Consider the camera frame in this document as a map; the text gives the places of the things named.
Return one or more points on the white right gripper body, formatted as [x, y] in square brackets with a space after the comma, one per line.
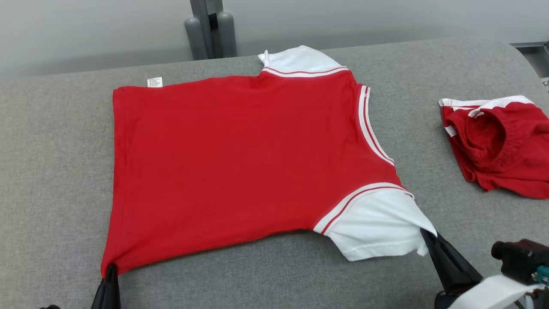
[489, 294]

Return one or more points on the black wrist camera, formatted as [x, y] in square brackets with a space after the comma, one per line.
[521, 259]
[50, 307]

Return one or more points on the grey fabric padded surface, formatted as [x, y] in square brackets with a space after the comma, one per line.
[51, 171]

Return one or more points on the red jersey with white sleeves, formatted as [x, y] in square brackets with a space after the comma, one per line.
[236, 163]

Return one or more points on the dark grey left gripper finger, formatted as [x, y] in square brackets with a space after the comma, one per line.
[115, 296]
[101, 296]

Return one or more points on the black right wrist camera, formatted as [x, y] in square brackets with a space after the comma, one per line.
[521, 259]

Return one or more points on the grey metal post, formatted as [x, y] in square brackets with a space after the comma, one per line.
[210, 30]

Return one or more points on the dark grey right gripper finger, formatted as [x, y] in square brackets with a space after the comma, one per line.
[465, 264]
[448, 268]

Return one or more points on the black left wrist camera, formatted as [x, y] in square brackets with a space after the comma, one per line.
[50, 307]

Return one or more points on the grey metal frame piece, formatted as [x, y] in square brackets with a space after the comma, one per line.
[536, 58]

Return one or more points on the red shorts with white stripe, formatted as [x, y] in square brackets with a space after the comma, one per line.
[506, 146]

